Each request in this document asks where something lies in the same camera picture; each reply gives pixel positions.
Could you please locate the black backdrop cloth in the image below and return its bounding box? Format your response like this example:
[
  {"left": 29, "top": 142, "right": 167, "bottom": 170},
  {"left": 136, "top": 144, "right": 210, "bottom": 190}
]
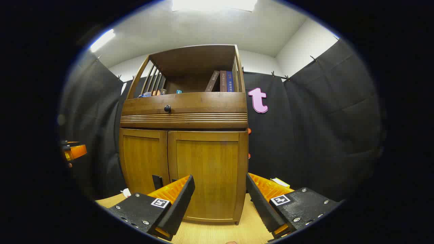
[{"left": 58, "top": 36, "right": 387, "bottom": 204}]

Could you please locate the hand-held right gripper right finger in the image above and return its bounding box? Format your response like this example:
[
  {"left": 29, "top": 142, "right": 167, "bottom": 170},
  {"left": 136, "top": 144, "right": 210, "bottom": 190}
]
[{"left": 245, "top": 173, "right": 341, "bottom": 239}]

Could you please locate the wooden double-door shoe cabinet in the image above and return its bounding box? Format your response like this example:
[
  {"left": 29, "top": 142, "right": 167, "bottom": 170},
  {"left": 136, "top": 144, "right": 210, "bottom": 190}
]
[{"left": 119, "top": 44, "right": 249, "bottom": 225}]

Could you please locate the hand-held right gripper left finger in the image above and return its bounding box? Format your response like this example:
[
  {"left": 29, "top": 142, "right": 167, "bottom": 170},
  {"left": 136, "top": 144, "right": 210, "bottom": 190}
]
[{"left": 108, "top": 175, "right": 196, "bottom": 242}]

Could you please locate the brown book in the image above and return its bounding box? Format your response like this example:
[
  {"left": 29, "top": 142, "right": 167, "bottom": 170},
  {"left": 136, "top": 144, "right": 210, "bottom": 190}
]
[{"left": 204, "top": 70, "right": 220, "bottom": 93}]

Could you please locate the wooden cabinet drawer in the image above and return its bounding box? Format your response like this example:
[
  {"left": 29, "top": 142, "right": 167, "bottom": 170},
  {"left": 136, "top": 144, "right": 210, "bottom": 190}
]
[{"left": 121, "top": 92, "right": 248, "bottom": 116}]

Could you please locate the wooden cabinet door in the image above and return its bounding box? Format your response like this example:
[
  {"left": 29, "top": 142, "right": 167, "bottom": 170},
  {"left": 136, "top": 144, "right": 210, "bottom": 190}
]
[
  {"left": 168, "top": 130, "right": 249, "bottom": 224},
  {"left": 119, "top": 129, "right": 170, "bottom": 195}
]

